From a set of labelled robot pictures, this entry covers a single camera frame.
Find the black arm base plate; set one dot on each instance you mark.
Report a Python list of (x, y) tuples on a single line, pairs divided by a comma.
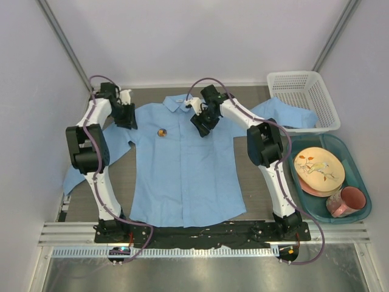
[(232, 234)]

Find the white slotted cable duct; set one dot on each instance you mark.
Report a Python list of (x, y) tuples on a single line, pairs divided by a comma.
[(64, 252)]

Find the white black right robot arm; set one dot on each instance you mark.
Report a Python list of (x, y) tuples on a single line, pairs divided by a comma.
[(264, 149)]

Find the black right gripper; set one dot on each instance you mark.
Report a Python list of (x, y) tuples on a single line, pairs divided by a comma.
[(198, 121)]

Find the teal plastic tray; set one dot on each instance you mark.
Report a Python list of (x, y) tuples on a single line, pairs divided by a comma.
[(315, 205)]

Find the pink plate under cream plate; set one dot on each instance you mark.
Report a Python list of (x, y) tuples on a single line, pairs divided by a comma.
[(312, 191)]

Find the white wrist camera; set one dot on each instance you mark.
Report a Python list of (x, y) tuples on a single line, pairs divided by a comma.
[(195, 104), (125, 96)]

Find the white plastic mesh basket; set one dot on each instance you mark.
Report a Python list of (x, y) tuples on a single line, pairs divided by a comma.
[(307, 90)]

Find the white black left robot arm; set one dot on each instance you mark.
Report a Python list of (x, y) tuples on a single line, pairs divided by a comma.
[(89, 154)]

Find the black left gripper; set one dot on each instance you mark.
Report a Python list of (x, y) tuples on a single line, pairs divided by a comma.
[(130, 121)]

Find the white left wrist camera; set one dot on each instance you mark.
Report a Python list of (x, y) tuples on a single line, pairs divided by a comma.
[(125, 96)]

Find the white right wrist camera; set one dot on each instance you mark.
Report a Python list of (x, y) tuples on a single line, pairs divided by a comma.
[(195, 104)]

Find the cream bird pattern plate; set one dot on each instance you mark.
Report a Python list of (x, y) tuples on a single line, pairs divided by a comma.
[(319, 169)]

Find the light blue button shirt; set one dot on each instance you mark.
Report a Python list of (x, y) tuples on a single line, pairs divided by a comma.
[(182, 180)]

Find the pink ceramic mug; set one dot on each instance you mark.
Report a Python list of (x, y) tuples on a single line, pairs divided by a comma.
[(345, 202)]

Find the round colourful brooch pin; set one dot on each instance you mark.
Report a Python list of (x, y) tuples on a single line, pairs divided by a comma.
[(162, 132)]

